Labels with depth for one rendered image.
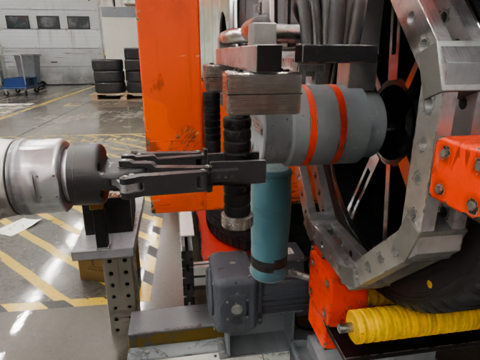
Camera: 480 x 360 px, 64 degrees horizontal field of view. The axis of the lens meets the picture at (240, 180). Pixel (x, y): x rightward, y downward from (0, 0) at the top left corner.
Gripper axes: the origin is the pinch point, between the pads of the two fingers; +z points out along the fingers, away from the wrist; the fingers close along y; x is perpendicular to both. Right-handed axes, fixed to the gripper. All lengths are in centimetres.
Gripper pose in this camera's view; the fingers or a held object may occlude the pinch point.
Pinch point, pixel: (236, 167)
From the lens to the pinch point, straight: 50.1
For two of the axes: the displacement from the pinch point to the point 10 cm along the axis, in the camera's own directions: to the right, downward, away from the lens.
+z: 9.9, -0.5, 1.6
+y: 1.6, 3.1, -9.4
